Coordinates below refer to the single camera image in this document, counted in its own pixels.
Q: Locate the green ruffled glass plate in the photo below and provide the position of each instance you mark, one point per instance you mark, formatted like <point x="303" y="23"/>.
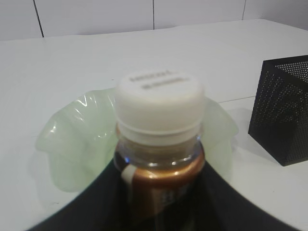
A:
<point x="80" y="139"/>

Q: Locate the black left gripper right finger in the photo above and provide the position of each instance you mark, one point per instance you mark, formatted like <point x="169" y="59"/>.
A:
<point x="219" y="207"/>

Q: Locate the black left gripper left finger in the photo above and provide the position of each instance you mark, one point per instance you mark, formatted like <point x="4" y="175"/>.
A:
<point x="102" y="206"/>

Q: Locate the black mesh pen holder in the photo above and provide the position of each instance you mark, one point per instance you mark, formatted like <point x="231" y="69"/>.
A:
<point x="279" y="121"/>

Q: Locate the Nescafe coffee bottle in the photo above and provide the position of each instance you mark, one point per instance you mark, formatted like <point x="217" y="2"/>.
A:
<point x="159" y="153"/>

